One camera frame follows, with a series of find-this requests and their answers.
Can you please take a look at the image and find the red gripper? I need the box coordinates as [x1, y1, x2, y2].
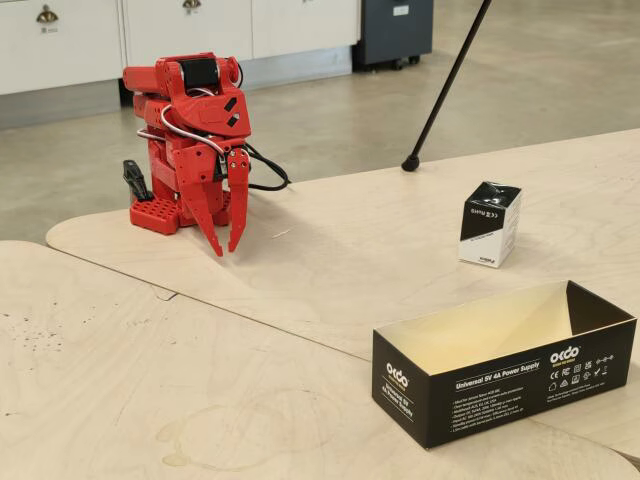
[168, 88, 252, 258]

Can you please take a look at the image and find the small black white box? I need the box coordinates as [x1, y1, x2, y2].
[457, 180, 524, 270]

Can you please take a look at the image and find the large open black box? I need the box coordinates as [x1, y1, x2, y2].
[370, 279, 639, 451]

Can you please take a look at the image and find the black table clamp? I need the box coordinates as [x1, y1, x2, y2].
[122, 159, 154, 204]

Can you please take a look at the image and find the black tripod leg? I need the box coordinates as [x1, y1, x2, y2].
[401, 0, 496, 173]

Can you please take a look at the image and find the white cabinet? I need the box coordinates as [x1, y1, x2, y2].
[0, 0, 363, 97]

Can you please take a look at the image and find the black cable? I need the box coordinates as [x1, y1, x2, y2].
[242, 143, 292, 193]

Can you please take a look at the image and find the white servo wire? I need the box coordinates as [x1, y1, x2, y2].
[136, 126, 176, 147]
[159, 87, 224, 139]

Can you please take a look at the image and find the dark grey pedestal cabinet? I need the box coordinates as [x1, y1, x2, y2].
[352, 0, 435, 72]

